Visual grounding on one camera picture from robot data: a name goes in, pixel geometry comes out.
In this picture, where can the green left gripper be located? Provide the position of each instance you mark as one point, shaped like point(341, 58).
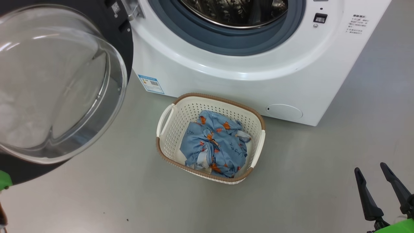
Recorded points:
point(5, 181)

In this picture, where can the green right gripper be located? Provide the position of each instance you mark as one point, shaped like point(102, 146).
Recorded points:
point(401, 227)

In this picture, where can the black round glass washer door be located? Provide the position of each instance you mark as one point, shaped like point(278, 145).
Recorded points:
point(64, 81)

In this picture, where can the blue garment orange print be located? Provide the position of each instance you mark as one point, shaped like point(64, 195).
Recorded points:
point(197, 145)
point(213, 119)

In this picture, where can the black door lock socket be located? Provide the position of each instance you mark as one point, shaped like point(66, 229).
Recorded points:
point(320, 18)

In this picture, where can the white front-load washing machine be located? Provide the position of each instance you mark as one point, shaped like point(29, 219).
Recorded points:
point(226, 81)

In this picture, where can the metal door hinge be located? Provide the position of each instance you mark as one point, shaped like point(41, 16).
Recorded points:
point(134, 9)

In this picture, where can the washing machine drum opening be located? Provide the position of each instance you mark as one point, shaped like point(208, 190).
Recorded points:
point(233, 13)

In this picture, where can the round white filter cover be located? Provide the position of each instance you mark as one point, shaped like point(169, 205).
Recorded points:
point(284, 111)

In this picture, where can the blue energy label sticker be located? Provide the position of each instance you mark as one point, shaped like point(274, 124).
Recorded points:
point(150, 84)

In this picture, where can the cream perforated laundry basket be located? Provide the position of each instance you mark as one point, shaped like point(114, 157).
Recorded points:
point(194, 106)

